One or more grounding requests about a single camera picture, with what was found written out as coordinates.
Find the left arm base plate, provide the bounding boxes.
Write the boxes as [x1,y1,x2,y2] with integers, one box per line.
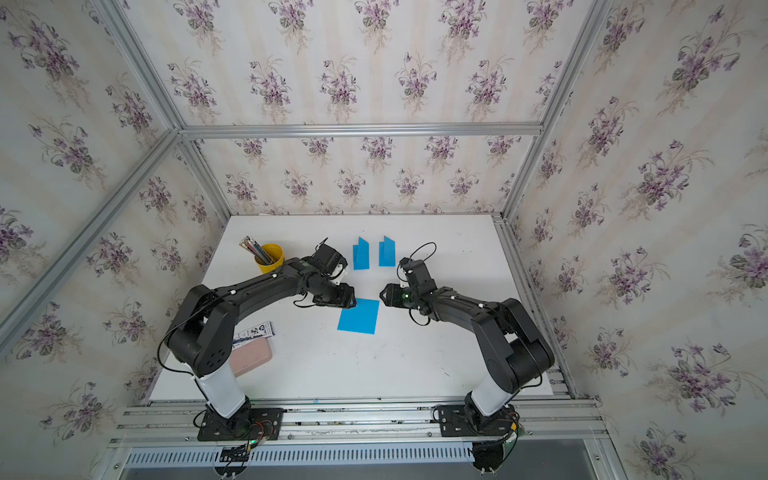
[197,405,285,442]

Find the blue paper sheet front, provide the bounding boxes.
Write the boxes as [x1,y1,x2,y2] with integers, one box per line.
[337,299,380,335]

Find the blue paper sheet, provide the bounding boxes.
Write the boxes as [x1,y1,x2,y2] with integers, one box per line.
[337,299,380,335]
[353,237,370,271]
[378,236,396,268]

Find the aluminium rail frame front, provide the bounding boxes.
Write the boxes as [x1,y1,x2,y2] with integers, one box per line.
[94,397,627,479]

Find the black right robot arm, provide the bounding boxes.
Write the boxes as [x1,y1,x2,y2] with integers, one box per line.
[379,257,555,417]

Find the white pen box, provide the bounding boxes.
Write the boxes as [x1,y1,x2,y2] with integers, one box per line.
[232,322,274,349]

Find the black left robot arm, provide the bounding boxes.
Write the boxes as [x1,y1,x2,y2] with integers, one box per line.
[161,242,356,420]

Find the pink pencil case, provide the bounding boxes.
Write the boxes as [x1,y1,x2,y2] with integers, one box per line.
[229,338,273,377]

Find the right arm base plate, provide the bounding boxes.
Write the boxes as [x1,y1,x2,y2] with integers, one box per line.
[432,404,520,438]

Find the yellow pen cup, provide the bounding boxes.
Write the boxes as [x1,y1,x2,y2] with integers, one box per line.
[255,244,285,274]

